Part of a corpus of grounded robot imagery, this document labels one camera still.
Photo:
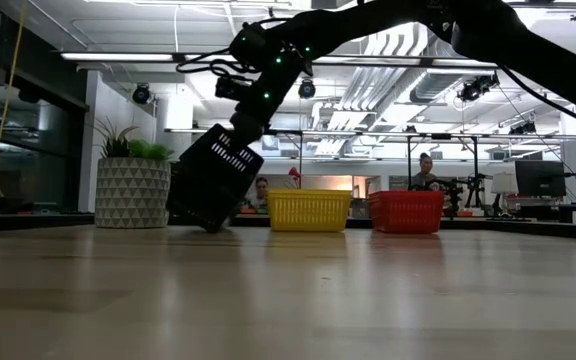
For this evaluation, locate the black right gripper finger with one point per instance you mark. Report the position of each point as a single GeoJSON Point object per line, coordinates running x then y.
{"type": "Point", "coordinates": [248, 132]}

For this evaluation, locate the black plastic basket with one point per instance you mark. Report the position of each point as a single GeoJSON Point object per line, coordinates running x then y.
{"type": "Point", "coordinates": [208, 185]}

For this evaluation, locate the black background robot arm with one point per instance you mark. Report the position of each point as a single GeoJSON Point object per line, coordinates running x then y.
{"type": "Point", "coordinates": [468, 192]}

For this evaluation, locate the black ceiling spotlight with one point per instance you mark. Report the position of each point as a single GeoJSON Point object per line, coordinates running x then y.
{"type": "Point", "coordinates": [478, 87]}
{"type": "Point", "coordinates": [141, 94]}
{"type": "Point", "coordinates": [306, 89]}

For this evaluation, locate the person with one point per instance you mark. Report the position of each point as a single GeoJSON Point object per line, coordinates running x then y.
{"type": "Point", "coordinates": [260, 192]}
{"type": "Point", "coordinates": [424, 175]}

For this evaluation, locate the yellow plastic basket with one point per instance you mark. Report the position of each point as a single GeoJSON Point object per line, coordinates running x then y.
{"type": "Point", "coordinates": [308, 210]}

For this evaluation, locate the light green plant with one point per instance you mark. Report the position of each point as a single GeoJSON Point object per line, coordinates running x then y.
{"type": "Point", "coordinates": [150, 150]}

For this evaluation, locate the triangle patterned planter pot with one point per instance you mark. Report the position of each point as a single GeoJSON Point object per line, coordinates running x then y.
{"type": "Point", "coordinates": [133, 192]}

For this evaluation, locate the dark spiky plant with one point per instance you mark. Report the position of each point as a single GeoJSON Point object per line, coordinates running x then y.
{"type": "Point", "coordinates": [115, 142]}

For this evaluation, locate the long LED light bar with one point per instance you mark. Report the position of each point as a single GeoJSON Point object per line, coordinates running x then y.
{"type": "Point", "coordinates": [118, 56]}

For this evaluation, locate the red plastic basket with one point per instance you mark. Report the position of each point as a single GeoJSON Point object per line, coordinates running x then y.
{"type": "Point", "coordinates": [405, 215]}

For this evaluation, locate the white panel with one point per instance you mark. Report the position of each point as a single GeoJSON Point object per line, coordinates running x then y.
{"type": "Point", "coordinates": [503, 184]}

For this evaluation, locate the black computer monitor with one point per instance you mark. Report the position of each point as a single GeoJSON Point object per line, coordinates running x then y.
{"type": "Point", "coordinates": [540, 178]}

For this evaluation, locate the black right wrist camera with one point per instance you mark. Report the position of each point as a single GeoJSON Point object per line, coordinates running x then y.
{"type": "Point", "coordinates": [230, 87]}

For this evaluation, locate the black station frame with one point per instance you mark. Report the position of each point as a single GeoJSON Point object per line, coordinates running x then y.
{"type": "Point", "coordinates": [300, 160]}
{"type": "Point", "coordinates": [409, 165]}

